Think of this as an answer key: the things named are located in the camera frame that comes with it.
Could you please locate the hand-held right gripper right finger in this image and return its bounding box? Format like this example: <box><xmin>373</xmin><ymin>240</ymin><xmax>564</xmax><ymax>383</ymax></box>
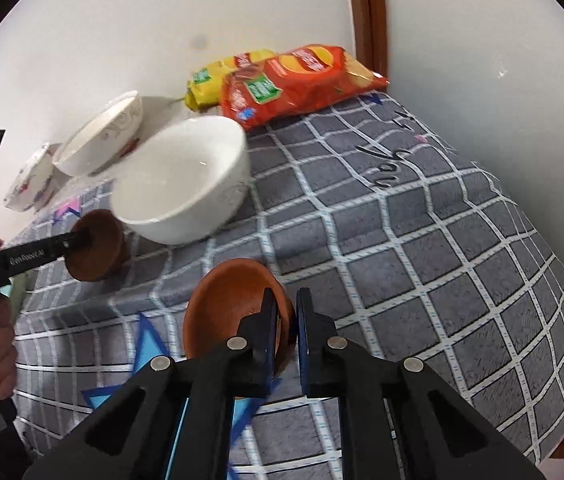
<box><xmin>296</xmin><ymin>287</ymin><xmax>543</xmax><ymax>480</ymax></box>

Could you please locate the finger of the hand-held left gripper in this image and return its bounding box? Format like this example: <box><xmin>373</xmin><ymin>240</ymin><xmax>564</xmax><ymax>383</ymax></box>
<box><xmin>0</xmin><ymin>232</ymin><xmax>90</xmax><ymax>291</ymax></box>

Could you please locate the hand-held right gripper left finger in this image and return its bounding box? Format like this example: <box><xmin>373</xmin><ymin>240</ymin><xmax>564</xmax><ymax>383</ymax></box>
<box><xmin>22</xmin><ymin>287</ymin><xmax>283</xmax><ymax>480</ymax></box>

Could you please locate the small brown bowl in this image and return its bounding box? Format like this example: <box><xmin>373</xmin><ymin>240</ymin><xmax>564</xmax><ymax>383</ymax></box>
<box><xmin>64</xmin><ymin>209</ymin><xmax>125</xmax><ymax>282</ymax></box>
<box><xmin>183</xmin><ymin>257</ymin><xmax>295</xmax><ymax>401</ymax></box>

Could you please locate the blue floral white bowl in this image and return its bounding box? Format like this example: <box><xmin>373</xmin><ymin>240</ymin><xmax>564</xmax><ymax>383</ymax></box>
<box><xmin>2</xmin><ymin>143</ymin><xmax>57</xmax><ymax>212</ymax></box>

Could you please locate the grey checkered tablecloth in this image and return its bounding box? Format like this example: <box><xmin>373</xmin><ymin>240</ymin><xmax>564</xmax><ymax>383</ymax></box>
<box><xmin>12</xmin><ymin>87</ymin><xmax>564</xmax><ymax>480</ymax></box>

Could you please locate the large white printed bowl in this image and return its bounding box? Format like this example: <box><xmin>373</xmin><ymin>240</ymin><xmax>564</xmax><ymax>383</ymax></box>
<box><xmin>52</xmin><ymin>91</ymin><xmax>143</xmax><ymax>177</ymax></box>

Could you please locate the plain white bowl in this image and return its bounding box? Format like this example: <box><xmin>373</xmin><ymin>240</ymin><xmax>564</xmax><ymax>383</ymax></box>
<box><xmin>110</xmin><ymin>116</ymin><xmax>251</xmax><ymax>245</ymax></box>

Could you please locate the red snack bag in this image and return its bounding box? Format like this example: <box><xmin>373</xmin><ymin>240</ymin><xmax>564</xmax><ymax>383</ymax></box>
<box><xmin>220</xmin><ymin>45</ymin><xmax>390</xmax><ymax>128</ymax></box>

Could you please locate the yellow snack bag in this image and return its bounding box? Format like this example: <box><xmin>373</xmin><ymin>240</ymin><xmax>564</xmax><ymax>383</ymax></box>
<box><xmin>184</xmin><ymin>49</ymin><xmax>277</xmax><ymax>112</ymax></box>

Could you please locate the brown wooden door frame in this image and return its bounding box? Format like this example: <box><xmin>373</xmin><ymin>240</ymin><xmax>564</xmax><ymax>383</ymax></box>
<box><xmin>344</xmin><ymin>0</ymin><xmax>387</xmax><ymax>78</ymax></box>

